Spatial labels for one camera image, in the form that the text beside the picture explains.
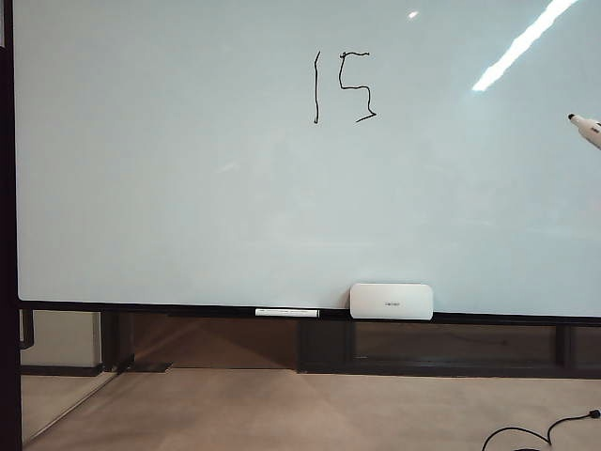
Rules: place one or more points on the black whiteboard stand frame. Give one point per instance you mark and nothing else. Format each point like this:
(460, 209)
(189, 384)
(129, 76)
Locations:
(324, 343)

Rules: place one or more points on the dark bent pipe bracket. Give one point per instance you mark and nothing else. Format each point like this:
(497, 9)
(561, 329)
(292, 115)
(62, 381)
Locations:
(29, 329)

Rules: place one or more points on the white marker with black cap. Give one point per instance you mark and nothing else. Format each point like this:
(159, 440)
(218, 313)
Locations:
(282, 312)

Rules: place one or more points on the dark vertical door frame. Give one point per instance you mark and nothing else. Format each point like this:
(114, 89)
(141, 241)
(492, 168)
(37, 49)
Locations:
(7, 235)

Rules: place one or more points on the white rounded whiteboard eraser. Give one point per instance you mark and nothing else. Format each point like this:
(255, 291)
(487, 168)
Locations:
(390, 302)

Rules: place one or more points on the large white glass whiteboard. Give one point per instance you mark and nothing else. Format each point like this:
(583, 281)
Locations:
(188, 188)

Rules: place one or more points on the white marker pen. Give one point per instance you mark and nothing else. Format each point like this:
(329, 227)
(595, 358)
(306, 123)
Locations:
(587, 128)

